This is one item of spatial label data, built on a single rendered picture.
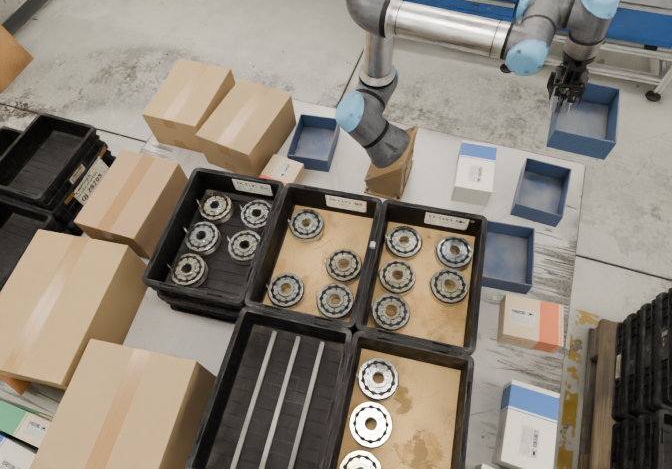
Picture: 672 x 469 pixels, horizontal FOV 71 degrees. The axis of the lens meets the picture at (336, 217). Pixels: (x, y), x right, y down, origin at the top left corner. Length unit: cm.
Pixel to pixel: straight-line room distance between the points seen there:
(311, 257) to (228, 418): 49
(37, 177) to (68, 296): 101
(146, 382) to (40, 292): 43
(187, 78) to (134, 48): 174
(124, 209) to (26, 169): 93
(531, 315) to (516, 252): 24
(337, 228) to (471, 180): 48
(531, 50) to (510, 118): 187
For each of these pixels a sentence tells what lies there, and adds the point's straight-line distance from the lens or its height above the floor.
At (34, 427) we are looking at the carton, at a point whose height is 82.
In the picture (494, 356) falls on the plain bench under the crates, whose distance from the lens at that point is 149.
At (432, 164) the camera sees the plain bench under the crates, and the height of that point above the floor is 70.
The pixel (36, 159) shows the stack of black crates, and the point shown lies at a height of 49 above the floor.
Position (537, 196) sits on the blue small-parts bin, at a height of 70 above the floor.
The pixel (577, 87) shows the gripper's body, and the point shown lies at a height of 126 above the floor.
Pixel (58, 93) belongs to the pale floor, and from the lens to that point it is 359.
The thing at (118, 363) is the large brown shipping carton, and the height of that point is 90.
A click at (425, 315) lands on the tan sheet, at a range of 135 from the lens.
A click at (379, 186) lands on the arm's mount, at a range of 162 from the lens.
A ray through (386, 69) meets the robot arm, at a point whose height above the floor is 109.
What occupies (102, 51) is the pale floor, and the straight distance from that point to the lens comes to 375.
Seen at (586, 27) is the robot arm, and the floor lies 141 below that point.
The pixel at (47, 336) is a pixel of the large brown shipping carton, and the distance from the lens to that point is 151.
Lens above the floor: 210
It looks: 59 degrees down
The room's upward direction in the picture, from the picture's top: 6 degrees counter-clockwise
